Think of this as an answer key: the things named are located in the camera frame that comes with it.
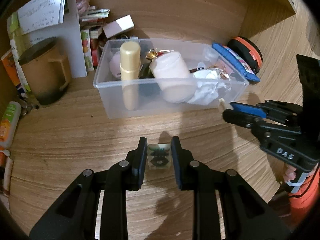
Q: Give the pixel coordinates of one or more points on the red pompom keychain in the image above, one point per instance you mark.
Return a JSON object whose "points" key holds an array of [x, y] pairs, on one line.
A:
{"points": [[153, 54]]}

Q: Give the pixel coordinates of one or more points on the clear plastic storage bin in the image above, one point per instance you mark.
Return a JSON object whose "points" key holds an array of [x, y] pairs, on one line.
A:
{"points": [[150, 98]]}

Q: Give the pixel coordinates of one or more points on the gold cylindrical bottle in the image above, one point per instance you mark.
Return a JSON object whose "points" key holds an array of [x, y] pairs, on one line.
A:
{"points": [[129, 68]]}

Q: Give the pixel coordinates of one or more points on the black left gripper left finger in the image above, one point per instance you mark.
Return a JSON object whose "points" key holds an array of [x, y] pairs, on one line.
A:
{"points": [[94, 204]]}

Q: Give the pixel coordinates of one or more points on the white crumpled plastic bag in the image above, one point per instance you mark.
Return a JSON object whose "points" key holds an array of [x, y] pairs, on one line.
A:
{"points": [[209, 87]]}

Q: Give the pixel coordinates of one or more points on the white round lidded jar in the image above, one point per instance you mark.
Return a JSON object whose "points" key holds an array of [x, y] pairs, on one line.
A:
{"points": [[173, 77]]}

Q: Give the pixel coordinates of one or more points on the white paper sheet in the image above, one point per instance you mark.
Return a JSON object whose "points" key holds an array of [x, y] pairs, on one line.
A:
{"points": [[38, 14]]}

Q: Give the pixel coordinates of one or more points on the blue zip pouch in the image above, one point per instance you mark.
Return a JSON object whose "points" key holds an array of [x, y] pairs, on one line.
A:
{"points": [[237, 62]]}

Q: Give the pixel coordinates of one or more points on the green orange tube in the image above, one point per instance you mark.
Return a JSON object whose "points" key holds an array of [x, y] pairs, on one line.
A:
{"points": [[9, 123]]}

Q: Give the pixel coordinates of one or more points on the green mahjong tile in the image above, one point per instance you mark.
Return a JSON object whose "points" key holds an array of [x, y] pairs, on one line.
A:
{"points": [[159, 156]]}

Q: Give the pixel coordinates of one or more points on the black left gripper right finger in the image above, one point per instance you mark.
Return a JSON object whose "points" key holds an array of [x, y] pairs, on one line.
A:
{"points": [[245, 214]]}

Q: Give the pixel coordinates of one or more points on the right hand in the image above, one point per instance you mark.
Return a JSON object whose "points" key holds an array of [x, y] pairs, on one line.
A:
{"points": [[289, 173]]}

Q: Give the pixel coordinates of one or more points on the gold chain charm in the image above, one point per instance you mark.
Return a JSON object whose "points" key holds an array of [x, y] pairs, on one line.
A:
{"points": [[222, 74]]}

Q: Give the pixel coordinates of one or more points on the dark small bottle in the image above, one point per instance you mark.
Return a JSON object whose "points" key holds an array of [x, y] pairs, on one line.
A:
{"points": [[145, 71]]}

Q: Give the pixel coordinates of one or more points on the fruit pattern book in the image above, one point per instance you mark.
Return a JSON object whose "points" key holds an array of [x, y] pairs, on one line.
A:
{"points": [[86, 45]]}

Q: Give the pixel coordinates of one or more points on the brown mug with lid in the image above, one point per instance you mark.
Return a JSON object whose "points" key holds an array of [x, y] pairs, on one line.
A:
{"points": [[46, 70]]}

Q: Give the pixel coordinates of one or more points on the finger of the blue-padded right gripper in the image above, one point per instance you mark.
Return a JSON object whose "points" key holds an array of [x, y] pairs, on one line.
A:
{"points": [[250, 121], [260, 108]]}

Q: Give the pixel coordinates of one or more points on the small seashell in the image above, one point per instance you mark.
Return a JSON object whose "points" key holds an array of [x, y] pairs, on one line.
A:
{"points": [[224, 106]]}

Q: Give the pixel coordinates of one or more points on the white pink small box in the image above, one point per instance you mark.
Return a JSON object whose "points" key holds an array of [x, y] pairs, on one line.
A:
{"points": [[118, 26]]}

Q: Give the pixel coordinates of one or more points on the black orange round case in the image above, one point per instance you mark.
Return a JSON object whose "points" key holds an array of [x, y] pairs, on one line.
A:
{"points": [[248, 51]]}

